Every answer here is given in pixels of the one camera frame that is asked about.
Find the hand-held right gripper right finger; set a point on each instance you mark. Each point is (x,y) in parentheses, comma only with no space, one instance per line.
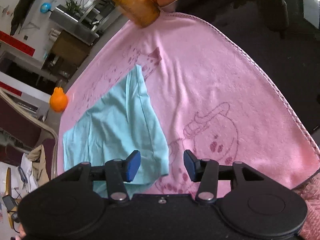
(190,165)

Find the green potted plant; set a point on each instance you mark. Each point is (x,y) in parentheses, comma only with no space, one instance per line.
(73,6)

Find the orange juice bottle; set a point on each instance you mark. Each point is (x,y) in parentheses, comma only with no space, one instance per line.
(130,2)

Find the pink printed towel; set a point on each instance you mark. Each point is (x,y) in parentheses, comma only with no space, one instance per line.
(212,80)

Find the maroon chair with beige frame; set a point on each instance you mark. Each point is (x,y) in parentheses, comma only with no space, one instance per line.
(15,125)

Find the brown wooden cabinet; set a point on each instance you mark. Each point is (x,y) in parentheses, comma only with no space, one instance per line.
(70,47)

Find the bumpy orange citrus fruit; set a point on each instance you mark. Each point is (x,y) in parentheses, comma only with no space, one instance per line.
(58,102)

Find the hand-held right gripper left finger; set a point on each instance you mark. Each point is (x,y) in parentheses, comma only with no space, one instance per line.
(131,166)

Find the red wall banner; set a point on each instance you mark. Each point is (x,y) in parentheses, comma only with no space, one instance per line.
(17,45)
(10,88)

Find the teal shirt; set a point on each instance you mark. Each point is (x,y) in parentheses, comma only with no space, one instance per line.
(112,125)

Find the beige garment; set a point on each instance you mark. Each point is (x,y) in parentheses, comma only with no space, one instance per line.
(38,165)

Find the dark hanging coat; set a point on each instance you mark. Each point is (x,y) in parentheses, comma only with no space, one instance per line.
(21,10)

